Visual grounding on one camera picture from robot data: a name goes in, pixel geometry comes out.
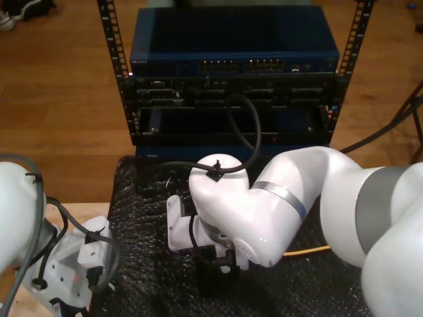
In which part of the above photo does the yellow network cable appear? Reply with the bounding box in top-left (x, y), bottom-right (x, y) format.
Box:
top-left (284, 244), bottom-right (331, 258)

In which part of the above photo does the black bubble mat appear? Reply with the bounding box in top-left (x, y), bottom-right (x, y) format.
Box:
top-left (89, 155), bottom-right (371, 317)

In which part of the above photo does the blue metal base panel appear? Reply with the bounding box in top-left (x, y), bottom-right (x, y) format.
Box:
top-left (135, 145), bottom-right (298, 159)

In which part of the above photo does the black rack drawer tray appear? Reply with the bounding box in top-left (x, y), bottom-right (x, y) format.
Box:
top-left (132, 106), bottom-right (333, 147)

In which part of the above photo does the black server chassis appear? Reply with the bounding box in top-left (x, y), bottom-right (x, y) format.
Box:
top-left (131, 76), bottom-right (338, 108)

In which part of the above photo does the white sneaker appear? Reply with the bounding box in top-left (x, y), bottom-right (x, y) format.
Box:
top-left (0, 9), bottom-right (16, 32)

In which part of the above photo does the dark sneaker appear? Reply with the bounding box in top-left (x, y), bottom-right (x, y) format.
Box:
top-left (8, 0), bottom-right (56, 20)

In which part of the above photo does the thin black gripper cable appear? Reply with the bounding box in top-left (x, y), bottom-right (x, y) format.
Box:
top-left (188, 214), bottom-right (219, 267)
top-left (31, 227), bottom-right (67, 288)

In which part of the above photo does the dark camera cable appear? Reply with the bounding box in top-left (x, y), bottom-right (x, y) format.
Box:
top-left (0, 153), bottom-right (122, 310)
top-left (145, 92), bottom-right (423, 192)

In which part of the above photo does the blue network switch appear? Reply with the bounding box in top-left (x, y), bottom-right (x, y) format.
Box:
top-left (129, 7), bottom-right (340, 77)

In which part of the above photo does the black metal rack frame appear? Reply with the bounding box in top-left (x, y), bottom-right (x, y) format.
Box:
top-left (96, 0), bottom-right (376, 148)

